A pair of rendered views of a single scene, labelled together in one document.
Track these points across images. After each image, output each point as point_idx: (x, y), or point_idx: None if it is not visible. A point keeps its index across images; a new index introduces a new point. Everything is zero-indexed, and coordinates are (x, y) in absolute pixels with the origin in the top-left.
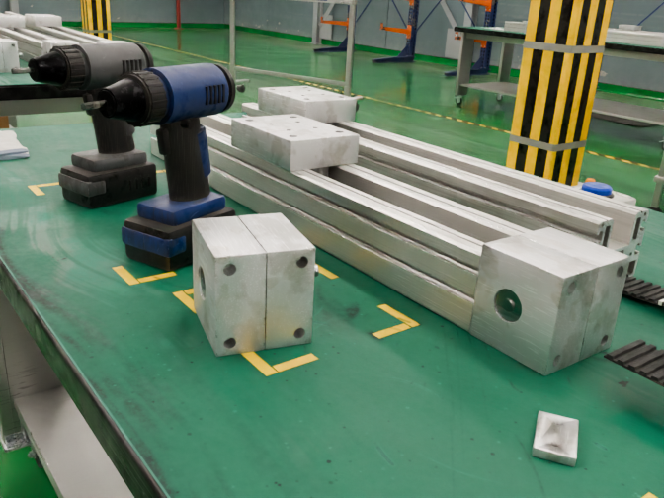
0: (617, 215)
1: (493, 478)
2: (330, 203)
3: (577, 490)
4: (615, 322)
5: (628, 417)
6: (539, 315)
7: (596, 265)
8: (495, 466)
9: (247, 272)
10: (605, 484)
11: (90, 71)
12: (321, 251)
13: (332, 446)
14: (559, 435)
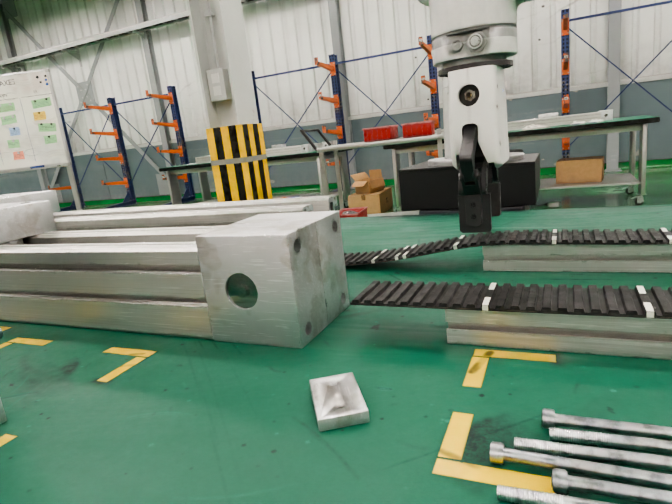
0: (313, 206)
1: (284, 482)
2: (26, 269)
3: (385, 446)
4: (346, 279)
5: (395, 352)
6: (275, 286)
7: (312, 221)
8: (282, 465)
9: None
10: (409, 425)
11: None
12: (31, 325)
13: None
14: (340, 394)
